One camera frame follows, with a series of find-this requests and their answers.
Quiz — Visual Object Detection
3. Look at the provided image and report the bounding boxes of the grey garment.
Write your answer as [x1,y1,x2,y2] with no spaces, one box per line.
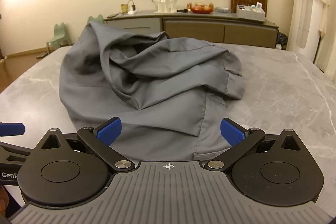
[59,22,245,161]

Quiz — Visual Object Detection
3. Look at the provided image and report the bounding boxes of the long grey brown sideboard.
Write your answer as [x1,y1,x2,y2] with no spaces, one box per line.
[104,11,278,48]

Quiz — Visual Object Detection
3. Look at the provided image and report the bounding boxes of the white power strip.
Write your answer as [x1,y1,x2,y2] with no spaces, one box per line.
[127,0,139,15]

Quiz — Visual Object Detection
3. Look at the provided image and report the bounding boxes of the clear glass jars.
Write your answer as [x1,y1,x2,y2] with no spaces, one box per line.
[154,0,178,13]

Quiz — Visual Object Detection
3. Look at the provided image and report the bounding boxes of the cream curtain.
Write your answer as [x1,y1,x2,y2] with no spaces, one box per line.
[287,0,335,78]

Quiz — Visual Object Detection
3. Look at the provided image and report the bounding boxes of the red fruit bowl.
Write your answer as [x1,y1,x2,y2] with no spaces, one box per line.
[190,2,214,14]

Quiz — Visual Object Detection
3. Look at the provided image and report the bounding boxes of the green plastic chair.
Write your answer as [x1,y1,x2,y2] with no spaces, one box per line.
[87,14,105,24]
[46,22,72,54]

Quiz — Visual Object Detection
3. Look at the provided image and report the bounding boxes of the brown lattice board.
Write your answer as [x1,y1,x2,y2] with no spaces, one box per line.
[231,0,268,15]

